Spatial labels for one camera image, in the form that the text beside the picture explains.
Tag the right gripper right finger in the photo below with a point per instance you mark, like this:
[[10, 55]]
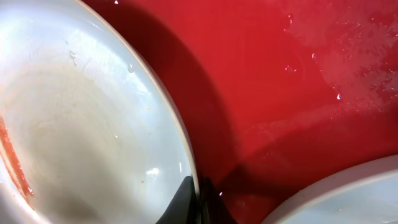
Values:
[[212, 208]]

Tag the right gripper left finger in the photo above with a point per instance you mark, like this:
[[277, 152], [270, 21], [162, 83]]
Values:
[[182, 208]]

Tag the white plate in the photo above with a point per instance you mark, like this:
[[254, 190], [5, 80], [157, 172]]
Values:
[[88, 134], [366, 193]]

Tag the red plastic serving tray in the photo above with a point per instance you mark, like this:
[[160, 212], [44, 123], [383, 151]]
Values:
[[275, 95]]

